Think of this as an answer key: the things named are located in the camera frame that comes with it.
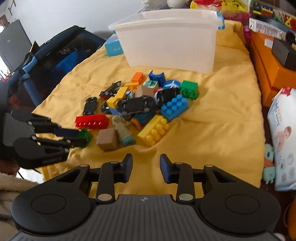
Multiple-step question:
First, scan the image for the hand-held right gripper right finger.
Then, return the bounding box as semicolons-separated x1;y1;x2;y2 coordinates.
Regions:
159;153;234;205

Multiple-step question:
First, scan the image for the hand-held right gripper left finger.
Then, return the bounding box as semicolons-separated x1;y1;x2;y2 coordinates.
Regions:
55;153;133;205

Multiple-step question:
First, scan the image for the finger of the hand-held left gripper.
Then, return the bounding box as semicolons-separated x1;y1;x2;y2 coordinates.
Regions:
31;136;87;149
28;116;81;139

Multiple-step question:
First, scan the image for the green translucent building block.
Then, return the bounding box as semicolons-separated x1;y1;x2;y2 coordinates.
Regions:
77;128;93;149

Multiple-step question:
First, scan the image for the white plastic storage bin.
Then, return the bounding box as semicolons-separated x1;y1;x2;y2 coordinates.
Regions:
108;9;225;74

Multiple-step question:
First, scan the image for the long red building block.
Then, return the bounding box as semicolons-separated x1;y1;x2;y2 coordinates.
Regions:
74;114;109;130

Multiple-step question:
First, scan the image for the brown cube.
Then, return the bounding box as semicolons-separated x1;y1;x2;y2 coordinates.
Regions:
134;85;155;99
96;127;120;152

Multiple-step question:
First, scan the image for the small black toy car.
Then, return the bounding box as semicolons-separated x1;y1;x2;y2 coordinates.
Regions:
83;97;99;115
99;81;122;97

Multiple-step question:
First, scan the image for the beige teal toy figure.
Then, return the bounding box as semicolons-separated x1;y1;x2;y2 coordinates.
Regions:
112;115;136;146

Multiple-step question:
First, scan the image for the large yellow building block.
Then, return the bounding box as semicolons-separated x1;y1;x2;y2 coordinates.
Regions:
137;115;171;147

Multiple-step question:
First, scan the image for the person's beige fleece garment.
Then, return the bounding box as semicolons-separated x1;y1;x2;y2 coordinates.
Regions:
0;171;44;241

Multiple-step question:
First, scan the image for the orange blue toy vehicle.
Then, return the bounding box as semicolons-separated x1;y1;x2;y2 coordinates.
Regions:
129;111;160;130

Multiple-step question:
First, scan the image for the long yellow building block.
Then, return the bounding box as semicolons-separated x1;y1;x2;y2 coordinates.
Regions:
106;87;127;108

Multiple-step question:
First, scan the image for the large blue building block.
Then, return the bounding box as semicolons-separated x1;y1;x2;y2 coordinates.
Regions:
160;94;189;122

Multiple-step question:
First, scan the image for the large black toy car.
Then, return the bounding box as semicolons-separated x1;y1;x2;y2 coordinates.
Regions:
116;95;158;121

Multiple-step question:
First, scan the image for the yellow blanket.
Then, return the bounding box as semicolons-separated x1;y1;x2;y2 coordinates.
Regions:
31;20;266;202

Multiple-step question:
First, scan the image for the black striped toy car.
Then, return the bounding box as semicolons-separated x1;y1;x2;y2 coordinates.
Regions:
153;88;181;106

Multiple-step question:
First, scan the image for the dark blue fabric bag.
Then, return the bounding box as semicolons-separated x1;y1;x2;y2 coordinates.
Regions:
8;25;107;114

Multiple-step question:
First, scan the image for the blue airplane disc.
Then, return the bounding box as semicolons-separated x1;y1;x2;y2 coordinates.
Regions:
163;79;181;90

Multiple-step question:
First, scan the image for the small orange building block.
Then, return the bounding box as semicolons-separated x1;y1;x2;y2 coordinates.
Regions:
131;72;145;83

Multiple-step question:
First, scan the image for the cardboard piece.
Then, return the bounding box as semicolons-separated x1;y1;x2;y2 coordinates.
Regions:
30;40;41;55

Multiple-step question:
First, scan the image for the blue arch block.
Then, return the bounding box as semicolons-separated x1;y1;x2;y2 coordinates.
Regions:
148;71;166;85

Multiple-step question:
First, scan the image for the light blue box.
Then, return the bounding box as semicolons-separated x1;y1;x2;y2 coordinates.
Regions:
105;34;125;58

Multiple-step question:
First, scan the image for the dark grey panel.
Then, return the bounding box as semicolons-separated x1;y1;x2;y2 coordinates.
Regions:
0;19;33;70

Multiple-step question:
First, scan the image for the teal plush toy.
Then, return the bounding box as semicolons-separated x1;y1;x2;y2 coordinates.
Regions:
262;143;276;184

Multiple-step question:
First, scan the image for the baby wipes pack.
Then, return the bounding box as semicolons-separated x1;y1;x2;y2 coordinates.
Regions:
267;87;296;192

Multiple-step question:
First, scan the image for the orange object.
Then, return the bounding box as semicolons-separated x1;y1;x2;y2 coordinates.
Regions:
283;204;296;234

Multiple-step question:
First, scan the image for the large orange box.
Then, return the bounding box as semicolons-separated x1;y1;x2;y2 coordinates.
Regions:
248;31;296;107

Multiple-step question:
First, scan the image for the white plastic bag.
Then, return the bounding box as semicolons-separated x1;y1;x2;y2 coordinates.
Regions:
141;0;167;12

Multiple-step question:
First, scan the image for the black power adapter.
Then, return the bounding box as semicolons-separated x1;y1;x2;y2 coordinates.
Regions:
271;38;296;69

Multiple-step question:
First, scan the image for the pink mesh bag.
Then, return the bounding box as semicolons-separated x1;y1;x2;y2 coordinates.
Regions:
220;10;251;45

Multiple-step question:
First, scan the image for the white printed box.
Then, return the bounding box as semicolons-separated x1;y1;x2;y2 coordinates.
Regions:
248;17;288;40

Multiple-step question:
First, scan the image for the yellow red plastic bag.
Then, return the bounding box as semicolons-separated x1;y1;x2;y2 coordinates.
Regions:
190;0;247;14

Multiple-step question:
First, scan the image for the black round device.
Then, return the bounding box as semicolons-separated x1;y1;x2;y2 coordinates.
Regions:
285;30;296;44

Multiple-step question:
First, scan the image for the clear toy box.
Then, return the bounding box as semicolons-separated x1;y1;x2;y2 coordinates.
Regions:
248;0;296;28

